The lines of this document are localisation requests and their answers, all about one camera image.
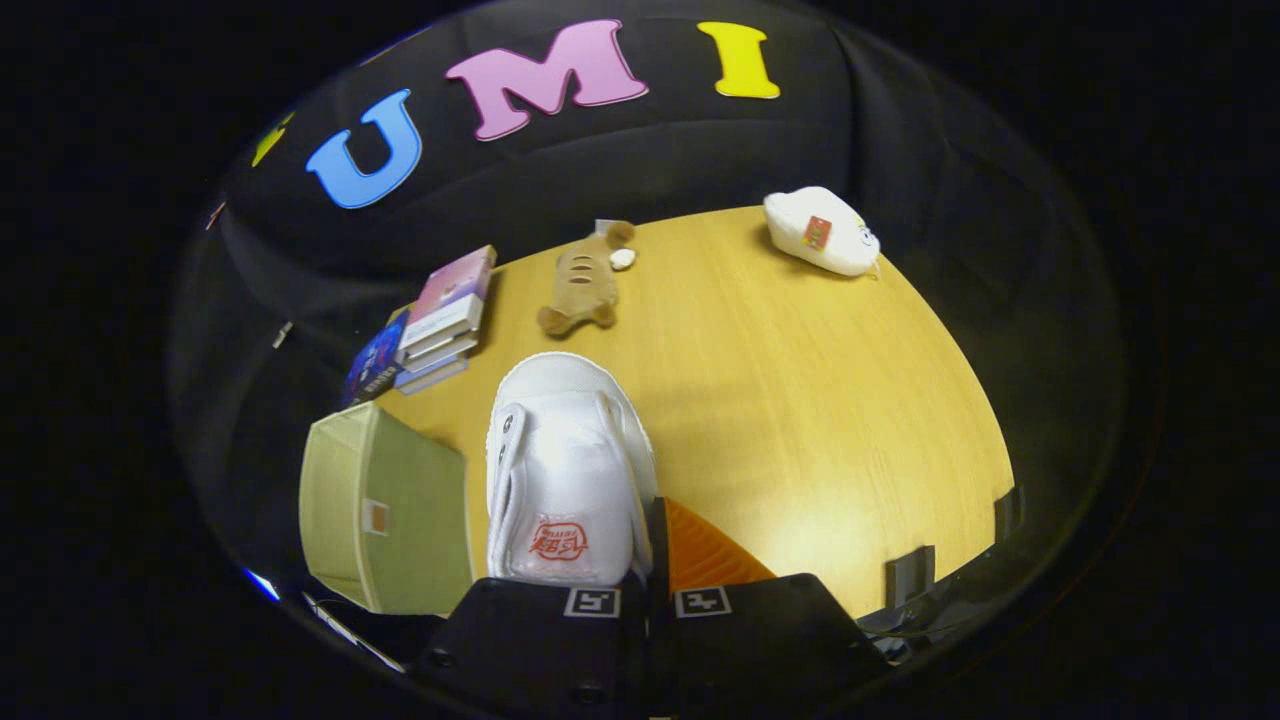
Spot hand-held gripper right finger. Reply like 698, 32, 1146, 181
648, 497, 891, 720

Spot white paperback book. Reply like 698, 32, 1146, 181
394, 355, 469, 396
398, 328, 480, 374

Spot white plush toy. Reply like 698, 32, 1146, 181
764, 186, 882, 279

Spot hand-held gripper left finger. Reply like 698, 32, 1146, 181
412, 570, 649, 720

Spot brown plush toy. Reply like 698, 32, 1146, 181
537, 220, 638, 337

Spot white canvas shoe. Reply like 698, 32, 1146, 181
485, 352, 661, 589

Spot blue cover book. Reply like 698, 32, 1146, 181
340, 310, 411, 407

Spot green fabric storage box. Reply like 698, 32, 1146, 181
299, 402, 477, 616

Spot pink cover book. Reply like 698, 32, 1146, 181
400, 245, 498, 351

